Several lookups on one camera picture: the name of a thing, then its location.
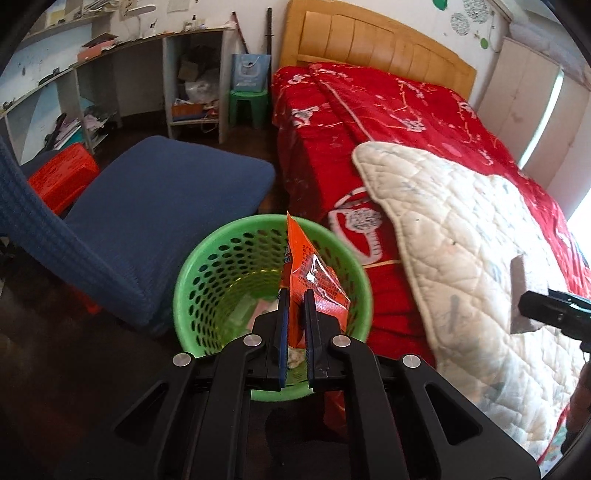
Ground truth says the reddish stick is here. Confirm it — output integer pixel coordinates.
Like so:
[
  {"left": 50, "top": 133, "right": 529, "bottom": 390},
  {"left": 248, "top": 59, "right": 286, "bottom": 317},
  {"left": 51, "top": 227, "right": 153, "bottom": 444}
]
[{"left": 231, "top": 11, "right": 250, "bottom": 54}]

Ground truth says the white desk with shelves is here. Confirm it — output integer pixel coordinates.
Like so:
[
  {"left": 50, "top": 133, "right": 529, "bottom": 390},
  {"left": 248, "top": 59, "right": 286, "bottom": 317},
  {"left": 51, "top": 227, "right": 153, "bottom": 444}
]
[{"left": 0, "top": 21, "right": 236, "bottom": 158}]

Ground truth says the orange box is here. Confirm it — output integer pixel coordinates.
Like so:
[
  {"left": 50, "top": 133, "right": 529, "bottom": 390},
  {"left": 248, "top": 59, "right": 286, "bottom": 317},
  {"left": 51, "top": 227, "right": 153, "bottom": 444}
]
[{"left": 172, "top": 102, "right": 205, "bottom": 121}]

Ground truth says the wooden headboard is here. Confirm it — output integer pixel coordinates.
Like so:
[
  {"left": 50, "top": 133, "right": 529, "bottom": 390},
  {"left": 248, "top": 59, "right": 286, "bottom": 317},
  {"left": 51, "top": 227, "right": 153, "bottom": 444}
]
[{"left": 277, "top": 0, "right": 477, "bottom": 100}]

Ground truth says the blue paper bag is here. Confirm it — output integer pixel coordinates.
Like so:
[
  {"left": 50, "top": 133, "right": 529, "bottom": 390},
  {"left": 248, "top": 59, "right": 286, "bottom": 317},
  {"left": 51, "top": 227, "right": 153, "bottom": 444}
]
[{"left": 231, "top": 53, "right": 272, "bottom": 93}]

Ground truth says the green plastic stool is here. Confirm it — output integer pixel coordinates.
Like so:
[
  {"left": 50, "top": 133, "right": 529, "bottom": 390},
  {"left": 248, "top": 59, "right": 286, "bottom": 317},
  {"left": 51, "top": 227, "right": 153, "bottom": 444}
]
[{"left": 228, "top": 88, "right": 271, "bottom": 130}]

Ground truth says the red patterned quilt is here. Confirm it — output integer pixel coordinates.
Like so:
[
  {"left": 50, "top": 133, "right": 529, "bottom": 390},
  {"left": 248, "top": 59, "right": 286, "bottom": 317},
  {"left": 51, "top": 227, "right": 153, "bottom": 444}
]
[{"left": 271, "top": 65, "right": 591, "bottom": 462}]

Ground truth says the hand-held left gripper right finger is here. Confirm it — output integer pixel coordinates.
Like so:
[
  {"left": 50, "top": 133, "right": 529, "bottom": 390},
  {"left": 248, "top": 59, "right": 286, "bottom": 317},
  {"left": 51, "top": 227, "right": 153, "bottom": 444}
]
[{"left": 302, "top": 288, "right": 541, "bottom": 480}]

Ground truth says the black stick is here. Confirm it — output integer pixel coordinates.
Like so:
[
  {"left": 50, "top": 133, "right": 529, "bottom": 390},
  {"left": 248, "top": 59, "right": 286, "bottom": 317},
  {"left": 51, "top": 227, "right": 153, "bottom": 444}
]
[{"left": 266, "top": 7, "right": 276, "bottom": 70}]

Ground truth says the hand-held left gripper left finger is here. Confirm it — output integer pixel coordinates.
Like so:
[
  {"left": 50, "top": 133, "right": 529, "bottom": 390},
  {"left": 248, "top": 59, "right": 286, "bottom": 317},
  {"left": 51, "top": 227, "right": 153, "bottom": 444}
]
[{"left": 55, "top": 287, "right": 291, "bottom": 480}]

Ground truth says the red plastic crate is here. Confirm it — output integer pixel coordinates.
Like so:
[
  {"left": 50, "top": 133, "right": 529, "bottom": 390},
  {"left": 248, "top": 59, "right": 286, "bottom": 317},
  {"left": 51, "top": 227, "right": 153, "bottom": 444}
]
[{"left": 28, "top": 143, "right": 100, "bottom": 217}]

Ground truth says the person's right forearm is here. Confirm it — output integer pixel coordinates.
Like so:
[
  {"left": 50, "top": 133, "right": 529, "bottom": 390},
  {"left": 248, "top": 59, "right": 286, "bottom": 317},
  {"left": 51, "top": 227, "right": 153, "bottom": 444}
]
[{"left": 561, "top": 381, "right": 591, "bottom": 455}]

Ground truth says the white quilted mat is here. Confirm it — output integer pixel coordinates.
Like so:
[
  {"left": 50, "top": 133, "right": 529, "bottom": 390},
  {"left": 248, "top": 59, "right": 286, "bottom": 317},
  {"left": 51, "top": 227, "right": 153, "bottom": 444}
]
[{"left": 352, "top": 141, "right": 591, "bottom": 439}]

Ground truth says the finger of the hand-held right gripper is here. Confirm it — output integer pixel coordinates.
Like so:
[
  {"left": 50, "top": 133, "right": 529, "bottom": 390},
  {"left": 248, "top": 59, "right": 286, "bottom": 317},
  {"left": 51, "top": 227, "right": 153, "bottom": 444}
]
[
  {"left": 547, "top": 288, "right": 591, "bottom": 306},
  {"left": 517, "top": 291, "right": 591, "bottom": 342}
]

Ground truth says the clear plastic bag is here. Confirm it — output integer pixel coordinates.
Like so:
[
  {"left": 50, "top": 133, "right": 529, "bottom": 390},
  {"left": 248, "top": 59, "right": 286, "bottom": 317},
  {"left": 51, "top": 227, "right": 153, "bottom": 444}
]
[{"left": 185, "top": 78, "right": 219, "bottom": 103}]

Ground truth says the green plastic basket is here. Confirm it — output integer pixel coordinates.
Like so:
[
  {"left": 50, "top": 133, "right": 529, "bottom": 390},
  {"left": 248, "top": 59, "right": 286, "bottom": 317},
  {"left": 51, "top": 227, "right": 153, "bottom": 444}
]
[{"left": 173, "top": 215, "right": 374, "bottom": 401}]

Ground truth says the white desk lamp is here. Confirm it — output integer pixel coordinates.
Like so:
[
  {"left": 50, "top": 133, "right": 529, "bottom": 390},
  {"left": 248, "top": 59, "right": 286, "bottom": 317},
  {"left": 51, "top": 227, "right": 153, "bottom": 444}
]
[{"left": 122, "top": 2, "right": 158, "bottom": 40}]

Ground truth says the white wardrobe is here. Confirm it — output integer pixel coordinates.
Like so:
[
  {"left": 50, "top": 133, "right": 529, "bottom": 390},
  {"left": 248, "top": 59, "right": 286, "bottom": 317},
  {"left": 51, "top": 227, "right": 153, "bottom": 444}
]
[{"left": 475, "top": 37, "right": 564, "bottom": 162}]

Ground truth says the blue padded chair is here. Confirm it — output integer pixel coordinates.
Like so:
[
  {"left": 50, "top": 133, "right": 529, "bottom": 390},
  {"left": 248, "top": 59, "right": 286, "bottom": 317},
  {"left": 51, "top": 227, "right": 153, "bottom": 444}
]
[{"left": 0, "top": 134, "right": 277, "bottom": 337}]

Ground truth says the orange snack packet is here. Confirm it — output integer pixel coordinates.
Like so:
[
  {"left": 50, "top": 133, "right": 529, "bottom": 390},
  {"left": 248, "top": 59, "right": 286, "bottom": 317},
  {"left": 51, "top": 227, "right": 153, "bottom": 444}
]
[{"left": 279, "top": 211, "right": 352, "bottom": 349}]

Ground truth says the small grey box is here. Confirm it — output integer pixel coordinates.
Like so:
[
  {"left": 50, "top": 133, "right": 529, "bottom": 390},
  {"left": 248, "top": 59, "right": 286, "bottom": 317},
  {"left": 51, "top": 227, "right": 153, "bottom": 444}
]
[{"left": 509, "top": 254, "right": 556, "bottom": 334}]

